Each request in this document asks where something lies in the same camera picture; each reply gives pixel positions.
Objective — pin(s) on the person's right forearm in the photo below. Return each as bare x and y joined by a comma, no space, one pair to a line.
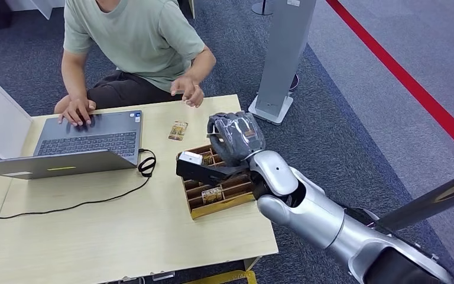
73,76

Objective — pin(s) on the printed gold card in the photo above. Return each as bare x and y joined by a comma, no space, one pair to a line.
178,130
208,158
248,132
212,195

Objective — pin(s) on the black round floor base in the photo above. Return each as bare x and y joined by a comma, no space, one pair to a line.
294,83

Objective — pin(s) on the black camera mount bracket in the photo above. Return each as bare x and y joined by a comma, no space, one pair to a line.
207,174

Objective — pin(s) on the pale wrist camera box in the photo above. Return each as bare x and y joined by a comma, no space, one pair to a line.
190,158

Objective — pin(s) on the yellow metal frame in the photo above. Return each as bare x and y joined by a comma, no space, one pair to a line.
231,277

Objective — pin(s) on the person's right hand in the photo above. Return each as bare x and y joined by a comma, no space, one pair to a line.
78,111

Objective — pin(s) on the white partition panel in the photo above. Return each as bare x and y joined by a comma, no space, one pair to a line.
0,117

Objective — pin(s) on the chrome stanchion post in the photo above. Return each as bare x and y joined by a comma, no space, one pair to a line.
434,200

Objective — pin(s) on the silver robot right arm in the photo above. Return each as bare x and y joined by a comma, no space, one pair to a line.
313,211

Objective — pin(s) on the grey round stanchion base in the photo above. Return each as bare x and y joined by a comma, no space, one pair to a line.
261,8

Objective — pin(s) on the white furniture panel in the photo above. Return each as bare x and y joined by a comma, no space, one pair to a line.
43,6

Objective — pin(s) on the person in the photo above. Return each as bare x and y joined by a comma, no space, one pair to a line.
141,39

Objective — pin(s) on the person's left hand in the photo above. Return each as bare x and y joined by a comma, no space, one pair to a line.
191,89

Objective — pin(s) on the brown wooden card holder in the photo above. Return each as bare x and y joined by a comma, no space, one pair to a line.
219,205

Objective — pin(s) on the grey kiosk pillar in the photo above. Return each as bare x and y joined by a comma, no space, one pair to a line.
282,58

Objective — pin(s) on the person's left forearm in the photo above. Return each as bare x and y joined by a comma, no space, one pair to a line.
201,66

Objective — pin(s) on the grey open laptop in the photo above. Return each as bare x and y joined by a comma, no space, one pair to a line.
94,133

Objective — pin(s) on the metal table bracket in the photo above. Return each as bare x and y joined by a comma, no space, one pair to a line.
163,275

